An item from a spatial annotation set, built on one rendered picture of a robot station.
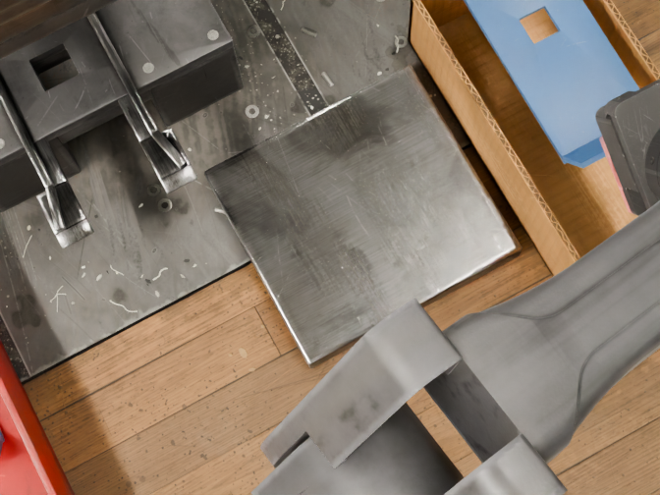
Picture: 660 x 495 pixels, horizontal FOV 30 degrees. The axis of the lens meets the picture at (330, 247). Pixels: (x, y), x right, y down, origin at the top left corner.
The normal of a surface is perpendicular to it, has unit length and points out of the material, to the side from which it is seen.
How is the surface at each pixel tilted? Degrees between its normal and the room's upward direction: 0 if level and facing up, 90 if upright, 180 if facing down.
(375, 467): 1
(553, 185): 0
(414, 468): 26
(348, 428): 52
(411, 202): 0
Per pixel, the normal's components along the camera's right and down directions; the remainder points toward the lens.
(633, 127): 0.25, 0.21
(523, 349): 0.15, -0.38
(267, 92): -0.03, -0.25
